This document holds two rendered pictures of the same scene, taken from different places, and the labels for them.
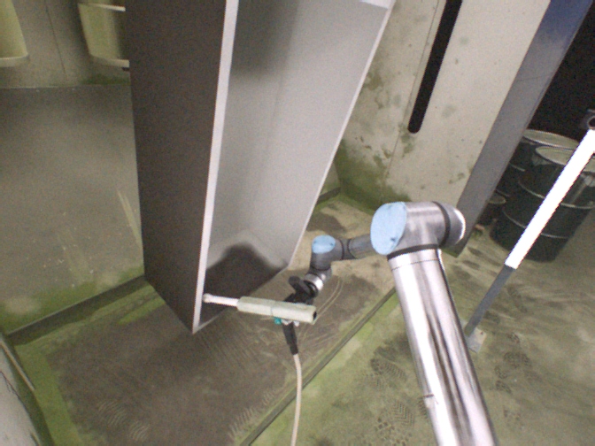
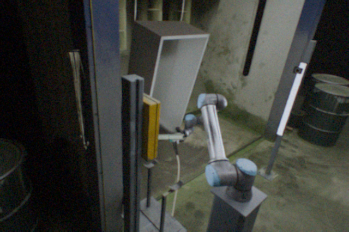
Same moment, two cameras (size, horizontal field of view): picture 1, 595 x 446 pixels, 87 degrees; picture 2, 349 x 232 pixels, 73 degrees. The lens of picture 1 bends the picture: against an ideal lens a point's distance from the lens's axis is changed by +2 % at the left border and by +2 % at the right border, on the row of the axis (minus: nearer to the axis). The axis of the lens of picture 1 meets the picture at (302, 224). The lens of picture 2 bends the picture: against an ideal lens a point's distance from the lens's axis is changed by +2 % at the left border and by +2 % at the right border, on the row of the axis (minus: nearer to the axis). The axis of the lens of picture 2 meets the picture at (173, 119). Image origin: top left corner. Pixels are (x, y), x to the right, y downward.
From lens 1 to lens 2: 125 cm
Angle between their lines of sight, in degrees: 9
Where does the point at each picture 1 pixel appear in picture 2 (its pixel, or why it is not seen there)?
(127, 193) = not seen: hidden behind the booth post
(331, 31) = (191, 41)
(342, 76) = (195, 56)
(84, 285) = not seen: hidden behind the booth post
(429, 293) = (209, 115)
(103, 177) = not seen: hidden behind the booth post
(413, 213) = (206, 96)
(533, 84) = (297, 52)
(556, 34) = (304, 31)
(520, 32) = (289, 29)
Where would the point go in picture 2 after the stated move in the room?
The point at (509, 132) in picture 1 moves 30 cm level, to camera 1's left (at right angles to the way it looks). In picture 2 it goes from (290, 75) to (267, 72)
